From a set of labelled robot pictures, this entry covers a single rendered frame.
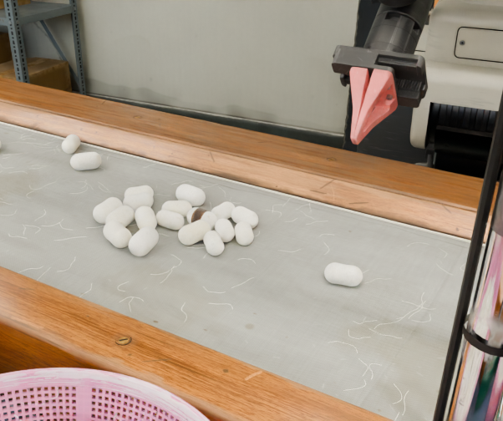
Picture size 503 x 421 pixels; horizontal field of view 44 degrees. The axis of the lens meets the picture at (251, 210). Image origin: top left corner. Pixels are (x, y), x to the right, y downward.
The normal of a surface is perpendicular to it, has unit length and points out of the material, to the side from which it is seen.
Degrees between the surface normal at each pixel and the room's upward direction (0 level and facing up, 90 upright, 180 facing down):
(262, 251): 0
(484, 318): 90
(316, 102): 89
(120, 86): 88
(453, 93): 98
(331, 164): 0
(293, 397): 0
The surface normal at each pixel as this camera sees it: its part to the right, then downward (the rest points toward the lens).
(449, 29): -0.39, 0.54
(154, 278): 0.02, -0.89
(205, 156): -0.32, -0.35
